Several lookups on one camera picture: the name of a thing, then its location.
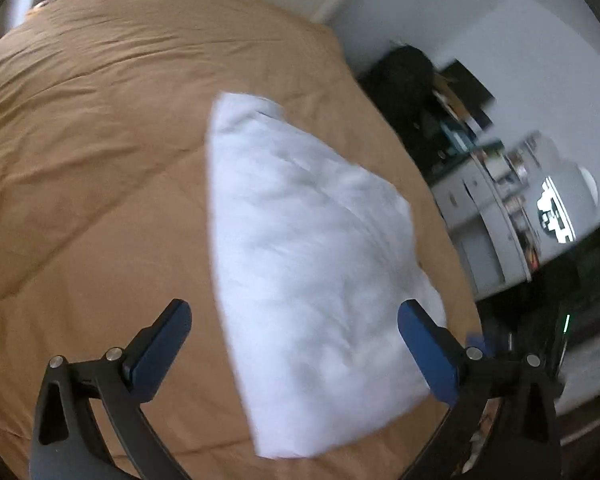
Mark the tan bed cover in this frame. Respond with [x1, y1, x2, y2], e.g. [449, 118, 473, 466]
[0, 0, 485, 480]

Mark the round mirror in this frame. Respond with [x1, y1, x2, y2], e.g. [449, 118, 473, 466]
[536, 164, 600, 247]

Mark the black backpack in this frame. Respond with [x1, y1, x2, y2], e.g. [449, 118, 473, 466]
[364, 45, 438, 163]

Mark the white garment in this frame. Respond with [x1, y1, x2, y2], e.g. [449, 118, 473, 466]
[207, 91, 448, 460]

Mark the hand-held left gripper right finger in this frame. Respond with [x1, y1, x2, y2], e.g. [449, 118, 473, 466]
[397, 299, 566, 480]

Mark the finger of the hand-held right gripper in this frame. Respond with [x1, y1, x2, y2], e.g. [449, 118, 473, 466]
[465, 331, 492, 357]

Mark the white dresser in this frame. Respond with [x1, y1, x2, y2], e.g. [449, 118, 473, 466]
[430, 142, 537, 302]

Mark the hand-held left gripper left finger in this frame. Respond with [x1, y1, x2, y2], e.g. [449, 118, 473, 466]
[28, 298, 193, 480]

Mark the black wall panel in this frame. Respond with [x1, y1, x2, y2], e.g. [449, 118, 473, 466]
[436, 59, 497, 113]

